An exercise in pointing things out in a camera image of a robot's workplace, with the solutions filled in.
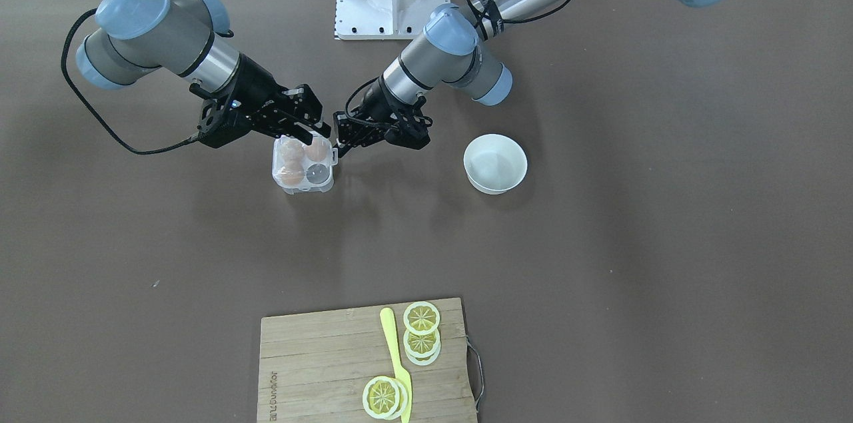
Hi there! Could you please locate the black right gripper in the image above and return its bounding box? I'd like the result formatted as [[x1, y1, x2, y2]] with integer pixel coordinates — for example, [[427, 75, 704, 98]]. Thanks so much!
[[226, 55, 332, 146]]

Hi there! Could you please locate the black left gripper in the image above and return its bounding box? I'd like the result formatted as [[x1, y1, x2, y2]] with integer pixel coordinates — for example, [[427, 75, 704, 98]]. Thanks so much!
[[333, 77, 423, 159]]

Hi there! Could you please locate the clear plastic egg box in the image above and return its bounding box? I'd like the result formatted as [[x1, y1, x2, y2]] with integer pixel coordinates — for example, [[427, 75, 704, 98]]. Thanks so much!
[[271, 132, 338, 195]]

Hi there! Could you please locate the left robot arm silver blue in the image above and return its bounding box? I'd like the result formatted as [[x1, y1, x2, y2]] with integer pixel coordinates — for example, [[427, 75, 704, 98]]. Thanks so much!
[[333, 0, 721, 158]]

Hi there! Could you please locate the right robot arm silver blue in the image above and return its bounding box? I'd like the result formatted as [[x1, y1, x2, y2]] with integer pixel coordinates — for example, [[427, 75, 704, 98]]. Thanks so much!
[[61, 0, 331, 148]]

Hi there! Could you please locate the light brown egg in box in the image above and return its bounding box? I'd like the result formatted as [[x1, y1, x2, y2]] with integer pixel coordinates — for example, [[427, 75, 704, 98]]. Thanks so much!
[[274, 165, 305, 187]]

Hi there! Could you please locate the white round bowl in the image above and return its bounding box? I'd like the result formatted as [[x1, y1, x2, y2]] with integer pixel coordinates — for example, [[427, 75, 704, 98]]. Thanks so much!
[[462, 134, 529, 195]]

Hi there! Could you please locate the yellow plastic knife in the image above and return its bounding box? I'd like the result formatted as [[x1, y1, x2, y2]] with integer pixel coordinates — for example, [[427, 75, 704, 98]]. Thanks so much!
[[380, 307, 414, 422]]

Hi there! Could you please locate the wooden cutting board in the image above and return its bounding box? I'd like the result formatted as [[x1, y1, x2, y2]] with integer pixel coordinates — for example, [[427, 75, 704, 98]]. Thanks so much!
[[256, 296, 478, 422]]

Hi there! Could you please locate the lemon slice mid board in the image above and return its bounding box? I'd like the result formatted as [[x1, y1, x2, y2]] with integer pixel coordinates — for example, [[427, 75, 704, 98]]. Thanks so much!
[[362, 376, 411, 420]]

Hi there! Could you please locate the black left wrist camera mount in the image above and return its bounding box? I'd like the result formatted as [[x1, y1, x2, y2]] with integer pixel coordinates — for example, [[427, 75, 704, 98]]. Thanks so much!
[[384, 96, 433, 150]]

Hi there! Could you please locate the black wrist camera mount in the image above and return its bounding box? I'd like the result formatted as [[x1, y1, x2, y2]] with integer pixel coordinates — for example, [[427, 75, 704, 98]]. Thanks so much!
[[189, 83, 253, 148], [384, 96, 433, 150]]

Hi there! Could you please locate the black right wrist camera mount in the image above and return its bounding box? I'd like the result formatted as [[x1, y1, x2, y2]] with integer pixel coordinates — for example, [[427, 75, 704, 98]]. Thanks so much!
[[189, 83, 253, 148]]

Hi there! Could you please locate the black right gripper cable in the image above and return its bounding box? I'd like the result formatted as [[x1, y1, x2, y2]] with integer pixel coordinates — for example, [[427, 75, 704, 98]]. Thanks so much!
[[60, 7, 201, 156]]

